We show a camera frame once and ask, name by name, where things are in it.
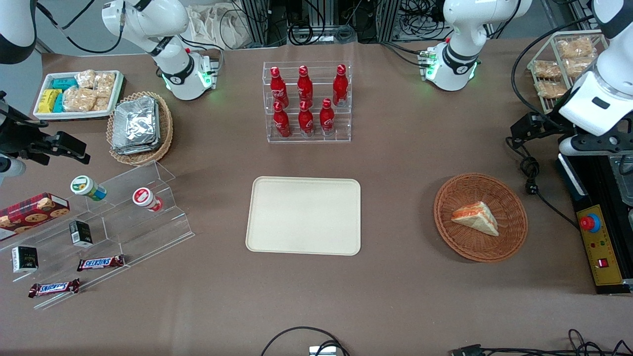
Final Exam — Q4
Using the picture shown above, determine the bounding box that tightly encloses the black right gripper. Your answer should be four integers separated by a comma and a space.
0, 91, 51, 186

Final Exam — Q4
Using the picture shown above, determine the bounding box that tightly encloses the triangular sandwich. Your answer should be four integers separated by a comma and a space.
451, 201, 500, 237

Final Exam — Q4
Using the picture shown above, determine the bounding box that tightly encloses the white rectangular snack tray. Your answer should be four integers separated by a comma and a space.
33, 70, 125, 121

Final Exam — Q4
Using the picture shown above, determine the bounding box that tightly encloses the light oval wicker basket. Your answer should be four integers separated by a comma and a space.
106, 91, 174, 166

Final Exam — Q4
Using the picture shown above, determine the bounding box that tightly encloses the brown round wicker basket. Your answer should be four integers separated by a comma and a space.
434, 173, 529, 263

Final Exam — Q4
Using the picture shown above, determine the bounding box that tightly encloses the beige plastic tray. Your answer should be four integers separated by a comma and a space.
246, 176, 362, 256

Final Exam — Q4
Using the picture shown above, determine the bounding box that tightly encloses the clear plastic container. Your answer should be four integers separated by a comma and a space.
611, 154, 633, 208

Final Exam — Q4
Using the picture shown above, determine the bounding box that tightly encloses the yellow snack pack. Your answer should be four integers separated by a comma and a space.
38, 89, 62, 113

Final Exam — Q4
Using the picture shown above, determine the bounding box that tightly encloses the bagged pastry snack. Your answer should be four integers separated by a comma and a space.
533, 60, 563, 79
535, 80, 569, 99
556, 38, 595, 59
564, 57, 598, 78

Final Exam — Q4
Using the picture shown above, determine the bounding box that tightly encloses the red tartan cookie box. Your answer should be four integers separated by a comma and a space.
0, 192, 70, 242

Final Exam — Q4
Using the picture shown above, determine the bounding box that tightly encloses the green lid cup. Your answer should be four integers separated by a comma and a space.
70, 175, 108, 202

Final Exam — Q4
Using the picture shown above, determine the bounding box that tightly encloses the black yellow control box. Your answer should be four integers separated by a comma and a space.
556, 152, 633, 296

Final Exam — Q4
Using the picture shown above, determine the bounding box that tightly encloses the small black carton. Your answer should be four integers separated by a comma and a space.
69, 220, 94, 248
11, 246, 39, 274

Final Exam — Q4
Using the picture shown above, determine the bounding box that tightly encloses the silver foil packs stack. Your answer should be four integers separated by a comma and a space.
112, 96, 162, 155

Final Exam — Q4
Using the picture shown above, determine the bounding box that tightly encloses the red lid cup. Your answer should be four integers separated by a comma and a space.
132, 187, 164, 213

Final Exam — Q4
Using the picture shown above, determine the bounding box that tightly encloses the brown snickers bar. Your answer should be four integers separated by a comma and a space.
77, 255, 126, 272
28, 278, 81, 298

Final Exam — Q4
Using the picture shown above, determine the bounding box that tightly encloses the clear acrylic stepped stand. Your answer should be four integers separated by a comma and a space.
0, 161, 195, 311

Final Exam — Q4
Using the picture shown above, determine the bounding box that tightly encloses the white cloth bag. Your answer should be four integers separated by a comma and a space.
185, 4, 251, 50

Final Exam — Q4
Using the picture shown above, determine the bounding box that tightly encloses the red cola bottle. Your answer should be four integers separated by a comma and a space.
319, 98, 336, 136
298, 100, 315, 137
332, 64, 349, 107
273, 101, 292, 138
270, 66, 289, 108
297, 65, 315, 107

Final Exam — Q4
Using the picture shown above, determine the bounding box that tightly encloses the clear acrylic bottle rack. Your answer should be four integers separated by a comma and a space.
263, 61, 352, 144

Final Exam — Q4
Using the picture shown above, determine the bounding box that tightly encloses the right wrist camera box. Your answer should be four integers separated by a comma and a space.
43, 131, 91, 165

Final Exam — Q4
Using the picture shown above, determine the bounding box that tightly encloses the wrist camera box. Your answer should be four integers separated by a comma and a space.
510, 112, 548, 148
43, 131, 91, 165

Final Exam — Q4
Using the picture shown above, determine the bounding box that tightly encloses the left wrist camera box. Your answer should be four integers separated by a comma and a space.
510, 112, 548, 148

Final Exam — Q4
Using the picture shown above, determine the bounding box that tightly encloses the white wire rack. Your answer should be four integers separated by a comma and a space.
527, 30, 610, 115

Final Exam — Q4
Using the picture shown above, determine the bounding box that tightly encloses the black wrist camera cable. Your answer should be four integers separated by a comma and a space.
511, 15, 594, 130

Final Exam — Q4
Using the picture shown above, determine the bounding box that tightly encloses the black cable with connector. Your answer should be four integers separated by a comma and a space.
450, 329, 633, 356

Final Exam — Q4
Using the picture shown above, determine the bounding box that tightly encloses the black looped cable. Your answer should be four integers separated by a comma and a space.
261, 326, 351, 356

